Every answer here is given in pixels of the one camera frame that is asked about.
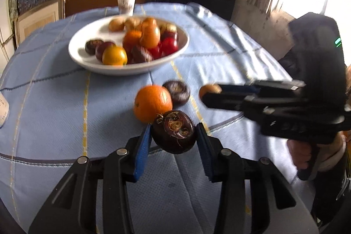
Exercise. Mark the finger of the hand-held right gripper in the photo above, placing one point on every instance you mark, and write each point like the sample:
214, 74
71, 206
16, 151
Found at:
227, 102
260, 86

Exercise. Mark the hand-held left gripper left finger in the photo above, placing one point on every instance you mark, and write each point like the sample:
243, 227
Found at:
142, 151

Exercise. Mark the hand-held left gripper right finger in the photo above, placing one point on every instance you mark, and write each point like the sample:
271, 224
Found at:
204, 151

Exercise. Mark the large dark mangosteen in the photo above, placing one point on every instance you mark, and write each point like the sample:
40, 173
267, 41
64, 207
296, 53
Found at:
174, 132

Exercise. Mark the round orange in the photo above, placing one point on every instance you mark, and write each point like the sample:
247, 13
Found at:
152, 103

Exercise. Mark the small dark mangosteen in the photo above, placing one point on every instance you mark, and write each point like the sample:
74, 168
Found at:
92, 47
141, 55
177, 91

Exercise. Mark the red cherry tomato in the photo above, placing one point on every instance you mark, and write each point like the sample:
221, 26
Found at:
155, 53
169, 47

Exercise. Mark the dark red plum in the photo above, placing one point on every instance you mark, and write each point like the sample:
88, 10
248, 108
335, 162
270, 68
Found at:
171, 35

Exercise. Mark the yellow green tangerine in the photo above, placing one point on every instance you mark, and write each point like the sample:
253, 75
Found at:
114, 56

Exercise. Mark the large yellow orange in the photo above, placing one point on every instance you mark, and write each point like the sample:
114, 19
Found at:
150, 36

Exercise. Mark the dark purple plum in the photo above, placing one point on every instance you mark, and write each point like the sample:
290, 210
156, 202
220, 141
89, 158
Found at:
104, 49

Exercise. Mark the small orange tangerine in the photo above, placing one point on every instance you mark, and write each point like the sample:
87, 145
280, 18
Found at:
149, 21

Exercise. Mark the deep orange tangerine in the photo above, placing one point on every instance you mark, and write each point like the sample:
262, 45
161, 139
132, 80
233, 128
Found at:
131, 39

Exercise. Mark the tan round pear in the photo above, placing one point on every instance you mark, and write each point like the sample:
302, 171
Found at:
133, 23

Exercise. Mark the white round plate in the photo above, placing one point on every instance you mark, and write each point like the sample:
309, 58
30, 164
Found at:
82, 40

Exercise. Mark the person's right forearm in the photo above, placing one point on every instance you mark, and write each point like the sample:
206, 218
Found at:
329, 190

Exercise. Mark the person's right hand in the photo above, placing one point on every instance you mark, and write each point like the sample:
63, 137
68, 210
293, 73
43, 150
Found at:
299, 154

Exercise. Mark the blue checked tablecloth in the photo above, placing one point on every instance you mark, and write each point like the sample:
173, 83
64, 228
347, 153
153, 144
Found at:
54, 113

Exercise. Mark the white paper cup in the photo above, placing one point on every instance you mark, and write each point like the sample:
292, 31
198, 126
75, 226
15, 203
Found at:
126, 3

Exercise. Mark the white drink can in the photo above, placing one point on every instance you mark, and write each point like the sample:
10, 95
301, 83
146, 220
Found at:
3, 110

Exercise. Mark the light wooden picture frame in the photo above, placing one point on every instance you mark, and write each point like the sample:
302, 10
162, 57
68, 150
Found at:
38, 20

